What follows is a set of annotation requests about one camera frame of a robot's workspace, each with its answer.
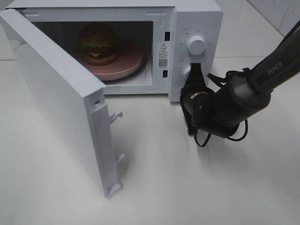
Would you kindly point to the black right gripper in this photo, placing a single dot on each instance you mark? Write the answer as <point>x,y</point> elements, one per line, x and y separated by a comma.
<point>192,97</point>

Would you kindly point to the white microwave knob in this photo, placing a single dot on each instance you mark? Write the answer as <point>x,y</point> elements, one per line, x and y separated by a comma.
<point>196,44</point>
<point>185,72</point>

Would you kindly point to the pink round plate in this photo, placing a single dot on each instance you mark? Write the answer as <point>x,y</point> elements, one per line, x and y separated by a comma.
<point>130,59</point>

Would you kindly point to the burger with lettuce and cheese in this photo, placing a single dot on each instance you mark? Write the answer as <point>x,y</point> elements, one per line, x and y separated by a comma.
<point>98,44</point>

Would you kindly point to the white microwave door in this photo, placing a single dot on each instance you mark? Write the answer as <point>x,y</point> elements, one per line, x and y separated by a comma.
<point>70,97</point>

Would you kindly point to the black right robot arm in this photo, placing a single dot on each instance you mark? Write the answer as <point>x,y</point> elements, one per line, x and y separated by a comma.
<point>241,94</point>

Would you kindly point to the white warning label sticker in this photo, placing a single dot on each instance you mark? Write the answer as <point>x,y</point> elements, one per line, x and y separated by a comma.
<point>163,54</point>

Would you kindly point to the glass microwave turntable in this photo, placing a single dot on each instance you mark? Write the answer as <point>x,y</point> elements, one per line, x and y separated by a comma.
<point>133,74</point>

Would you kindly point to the white microwave oven body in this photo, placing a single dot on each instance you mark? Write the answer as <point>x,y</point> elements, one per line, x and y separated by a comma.
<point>145,22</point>

